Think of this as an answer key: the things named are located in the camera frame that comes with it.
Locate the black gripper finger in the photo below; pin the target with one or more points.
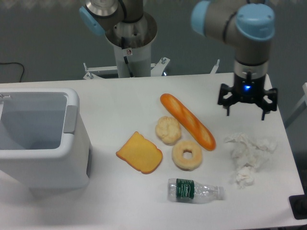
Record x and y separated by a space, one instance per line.
267 101
227 97

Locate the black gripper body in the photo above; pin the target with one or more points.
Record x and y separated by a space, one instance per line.
249 79

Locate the clear plastic bottle green label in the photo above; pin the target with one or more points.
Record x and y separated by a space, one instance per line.
190 191

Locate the white push-button trash can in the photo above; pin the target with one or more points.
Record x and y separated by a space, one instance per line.
43 140

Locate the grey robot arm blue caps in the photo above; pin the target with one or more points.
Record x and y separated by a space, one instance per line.
247 25

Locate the orange baguette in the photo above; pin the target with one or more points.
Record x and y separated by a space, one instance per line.
189 121

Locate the large crumpled white tissue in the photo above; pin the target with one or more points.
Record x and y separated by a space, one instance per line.
250 152

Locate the pale round bun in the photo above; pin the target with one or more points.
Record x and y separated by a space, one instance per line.
168 130

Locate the small crumpled white tissue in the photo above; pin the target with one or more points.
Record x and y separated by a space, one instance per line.
244 177

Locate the yellow toast slice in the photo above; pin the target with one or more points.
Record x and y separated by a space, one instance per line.
140 153

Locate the black device at table edge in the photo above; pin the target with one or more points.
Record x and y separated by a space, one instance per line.
298 205

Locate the white metal base frame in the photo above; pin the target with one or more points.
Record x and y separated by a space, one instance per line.
157 69

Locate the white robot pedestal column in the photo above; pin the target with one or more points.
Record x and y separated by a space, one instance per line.
132 46

